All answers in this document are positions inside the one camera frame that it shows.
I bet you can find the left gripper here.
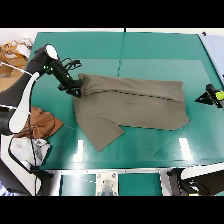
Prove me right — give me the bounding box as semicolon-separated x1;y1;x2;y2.
58;78;85;99

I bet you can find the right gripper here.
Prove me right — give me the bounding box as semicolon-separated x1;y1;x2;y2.
205;83;222;109

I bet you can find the olive T-shirt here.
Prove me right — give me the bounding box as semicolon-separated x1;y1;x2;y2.
72;73;191;153

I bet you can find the brown garment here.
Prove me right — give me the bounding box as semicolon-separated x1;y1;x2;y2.
14;106;65;140

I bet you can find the white garment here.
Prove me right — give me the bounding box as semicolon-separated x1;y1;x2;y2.
10;136;52;168

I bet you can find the black cable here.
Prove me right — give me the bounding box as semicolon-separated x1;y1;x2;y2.
58;57;83;72
7;112;45;196

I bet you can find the silver frame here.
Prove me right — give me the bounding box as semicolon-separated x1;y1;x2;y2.
42;167;175;197

